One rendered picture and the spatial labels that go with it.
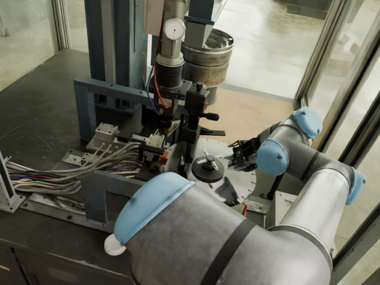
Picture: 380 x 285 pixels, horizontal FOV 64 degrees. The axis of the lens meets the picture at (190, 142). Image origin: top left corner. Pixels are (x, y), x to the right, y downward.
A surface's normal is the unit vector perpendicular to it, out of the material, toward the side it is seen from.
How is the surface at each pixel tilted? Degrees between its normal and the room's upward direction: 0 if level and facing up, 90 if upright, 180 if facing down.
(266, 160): 95
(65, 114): 0
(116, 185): 90
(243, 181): 0
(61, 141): 0
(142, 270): 84
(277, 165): 95
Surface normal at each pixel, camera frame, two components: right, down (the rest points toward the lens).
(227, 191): 0.13, -0.76
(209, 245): -0.18, -0.45
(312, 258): 0.53, -0.62
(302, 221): 0.01, -0.96
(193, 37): -0.22, 0.60
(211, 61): 0.24, 0.65
